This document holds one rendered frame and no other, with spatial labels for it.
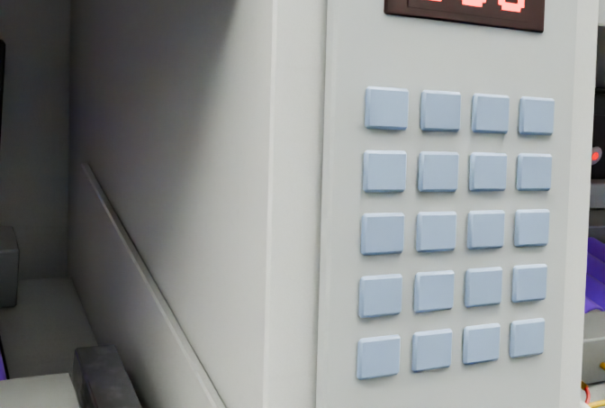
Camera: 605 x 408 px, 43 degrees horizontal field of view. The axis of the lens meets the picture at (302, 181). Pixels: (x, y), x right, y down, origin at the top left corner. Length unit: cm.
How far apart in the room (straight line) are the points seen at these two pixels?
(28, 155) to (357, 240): 21
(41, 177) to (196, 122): 16
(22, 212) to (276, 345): 20
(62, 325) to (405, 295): 16
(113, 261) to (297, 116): 12
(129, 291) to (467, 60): 13
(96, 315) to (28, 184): 8
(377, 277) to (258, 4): 6
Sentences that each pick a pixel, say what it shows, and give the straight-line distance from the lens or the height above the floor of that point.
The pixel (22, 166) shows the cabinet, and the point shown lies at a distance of 35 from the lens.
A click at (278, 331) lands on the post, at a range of 17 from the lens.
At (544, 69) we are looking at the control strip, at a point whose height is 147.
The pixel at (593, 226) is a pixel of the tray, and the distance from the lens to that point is 45.
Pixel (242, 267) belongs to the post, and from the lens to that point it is 17.
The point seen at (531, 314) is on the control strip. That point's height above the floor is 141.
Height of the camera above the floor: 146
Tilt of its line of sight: 3 degrees down
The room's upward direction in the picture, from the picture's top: 2 degrees clockwise
